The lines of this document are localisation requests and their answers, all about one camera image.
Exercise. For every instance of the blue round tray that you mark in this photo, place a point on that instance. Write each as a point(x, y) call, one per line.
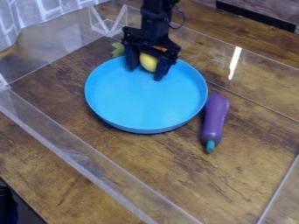
point(136, 104)

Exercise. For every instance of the yellow lemon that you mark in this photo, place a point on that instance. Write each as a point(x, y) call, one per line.
point(148, 62)

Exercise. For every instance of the clear acrylic enclosure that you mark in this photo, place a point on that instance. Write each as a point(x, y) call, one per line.
point(84, 173)

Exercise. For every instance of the orange toy carrot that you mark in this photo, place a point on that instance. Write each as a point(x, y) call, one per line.
point(120, 50)

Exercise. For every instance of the white patterned curtain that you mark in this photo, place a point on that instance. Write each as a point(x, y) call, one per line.
point(21, 13)

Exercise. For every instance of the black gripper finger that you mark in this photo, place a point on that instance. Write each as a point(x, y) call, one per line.
point(164, 63)
point(131, 57)

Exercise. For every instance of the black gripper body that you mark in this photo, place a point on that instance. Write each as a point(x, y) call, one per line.
point(137, 42)

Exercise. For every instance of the purple toy eggplant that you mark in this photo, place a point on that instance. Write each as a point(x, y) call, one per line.
point(215, 112)

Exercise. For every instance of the black bar in background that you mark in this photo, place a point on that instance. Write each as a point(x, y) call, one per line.
point(278, 23)

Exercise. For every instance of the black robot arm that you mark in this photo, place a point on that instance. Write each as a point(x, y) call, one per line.
point(156, 17)

